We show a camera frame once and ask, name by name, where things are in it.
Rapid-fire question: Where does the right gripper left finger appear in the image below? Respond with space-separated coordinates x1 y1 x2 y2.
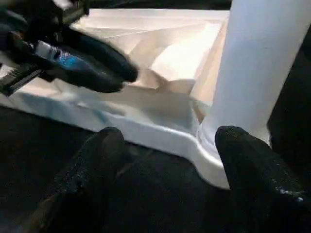
21 126 126 233

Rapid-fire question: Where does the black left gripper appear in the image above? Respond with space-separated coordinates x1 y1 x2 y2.
0 0 138 98

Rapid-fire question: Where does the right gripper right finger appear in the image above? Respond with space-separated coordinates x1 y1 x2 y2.
214 125 311 233

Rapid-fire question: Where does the white plastic table top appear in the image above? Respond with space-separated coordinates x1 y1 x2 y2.
0 8 272 190

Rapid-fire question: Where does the white plastic table leg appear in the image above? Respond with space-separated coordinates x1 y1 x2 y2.
198 0 311 151

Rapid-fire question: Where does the black table mat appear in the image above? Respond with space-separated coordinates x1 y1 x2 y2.
0 0 311 233

